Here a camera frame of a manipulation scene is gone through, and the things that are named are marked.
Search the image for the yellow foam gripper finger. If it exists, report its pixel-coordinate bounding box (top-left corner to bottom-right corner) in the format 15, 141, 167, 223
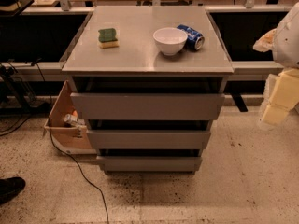
258, 68, 299, 130

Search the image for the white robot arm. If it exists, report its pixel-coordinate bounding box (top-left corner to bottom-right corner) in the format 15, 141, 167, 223
253, 3, 299, 130

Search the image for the cardboard box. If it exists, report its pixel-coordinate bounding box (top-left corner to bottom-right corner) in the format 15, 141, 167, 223
45, 81, 93, 153

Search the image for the grey bottom drawer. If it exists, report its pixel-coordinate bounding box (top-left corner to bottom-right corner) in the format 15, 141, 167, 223
96, 156, 202, 172

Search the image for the grey top drawer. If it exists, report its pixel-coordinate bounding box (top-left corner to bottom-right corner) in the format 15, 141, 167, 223
71, 92, 224, 120

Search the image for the black floor cable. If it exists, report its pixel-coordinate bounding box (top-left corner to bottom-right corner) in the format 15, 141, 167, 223
35, 63, 110, 224

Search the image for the grey drawer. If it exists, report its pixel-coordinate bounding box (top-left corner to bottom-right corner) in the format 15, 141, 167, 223
71, 92, 224, 120
87, 130, 211, 149
96, 156, 202, 172

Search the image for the green yellow sponge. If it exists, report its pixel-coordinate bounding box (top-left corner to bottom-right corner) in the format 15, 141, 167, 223
98, 28, 119, 49

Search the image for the crumpled can in box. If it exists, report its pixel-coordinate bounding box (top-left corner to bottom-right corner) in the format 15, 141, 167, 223
64, 114, 85, 127

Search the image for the blue soda can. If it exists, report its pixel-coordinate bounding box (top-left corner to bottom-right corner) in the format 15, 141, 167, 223
178, 24, 205, 51

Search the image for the white bowl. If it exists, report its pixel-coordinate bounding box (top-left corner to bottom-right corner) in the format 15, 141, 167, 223
153, 27, 188, 56

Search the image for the grey drawer cabinet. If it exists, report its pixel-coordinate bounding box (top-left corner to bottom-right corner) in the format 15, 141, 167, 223
61, 5, 235, 175

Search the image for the black shoe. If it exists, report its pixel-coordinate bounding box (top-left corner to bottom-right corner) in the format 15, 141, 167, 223
0, 177, 26, 204

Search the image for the grey workbench frame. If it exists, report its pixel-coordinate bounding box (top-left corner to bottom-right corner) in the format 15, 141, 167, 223
1, 6, 290, 82

